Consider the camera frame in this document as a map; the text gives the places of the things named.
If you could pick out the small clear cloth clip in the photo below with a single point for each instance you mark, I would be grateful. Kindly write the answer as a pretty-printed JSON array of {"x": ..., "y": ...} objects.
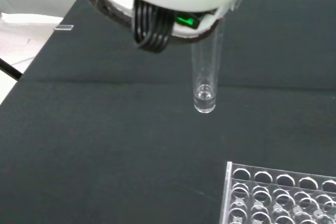
[{"x": 63, "y": 27}]

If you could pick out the black tripod leg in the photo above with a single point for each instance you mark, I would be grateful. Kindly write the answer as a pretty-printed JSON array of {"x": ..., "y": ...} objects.
[{"x": 10, "y": 70}]

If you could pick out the clear plastic test tube rack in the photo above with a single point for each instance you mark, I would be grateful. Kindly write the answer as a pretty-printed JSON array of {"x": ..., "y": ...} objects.
[{"x": 275, "y": 197}]

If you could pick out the black bench cloth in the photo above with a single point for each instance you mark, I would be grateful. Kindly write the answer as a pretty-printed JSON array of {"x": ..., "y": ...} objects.
[{"x": 105, "y": 142}]

